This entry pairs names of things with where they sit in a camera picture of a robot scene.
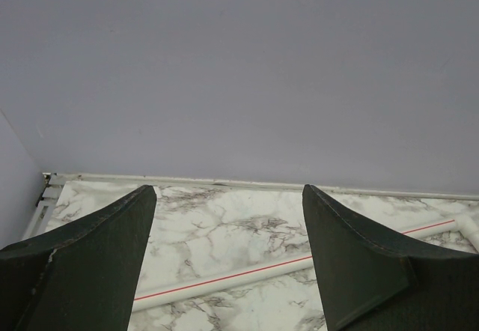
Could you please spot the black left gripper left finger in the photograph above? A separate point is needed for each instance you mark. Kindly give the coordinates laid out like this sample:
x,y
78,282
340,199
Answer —
x,y
82,275

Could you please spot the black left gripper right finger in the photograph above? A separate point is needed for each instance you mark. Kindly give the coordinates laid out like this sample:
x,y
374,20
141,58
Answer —
x,y
371,277

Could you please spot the white PVC pipe frame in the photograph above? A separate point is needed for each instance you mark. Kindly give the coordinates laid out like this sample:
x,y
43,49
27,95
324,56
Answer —
x,y
462,223

